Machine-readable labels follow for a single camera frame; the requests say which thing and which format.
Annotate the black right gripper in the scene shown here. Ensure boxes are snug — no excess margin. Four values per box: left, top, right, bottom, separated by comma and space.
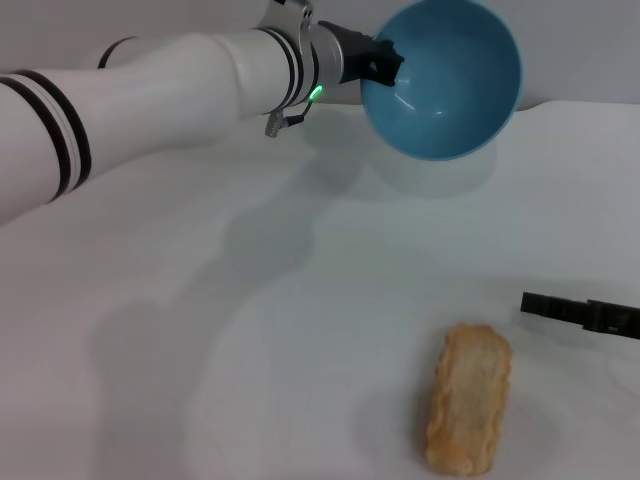
520, 291, 640, 342

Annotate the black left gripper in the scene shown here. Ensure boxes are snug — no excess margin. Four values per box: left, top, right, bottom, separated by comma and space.
317, 19, 406, 87

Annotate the blue bowl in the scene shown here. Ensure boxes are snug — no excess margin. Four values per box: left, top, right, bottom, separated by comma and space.
359, 0, 524, 161

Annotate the ridged golden bread loaf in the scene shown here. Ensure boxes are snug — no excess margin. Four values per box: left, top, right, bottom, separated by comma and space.
424, 323, 513, 477

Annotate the silver plug with black cable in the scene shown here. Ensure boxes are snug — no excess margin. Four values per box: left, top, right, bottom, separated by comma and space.
264, 97, 314, 139

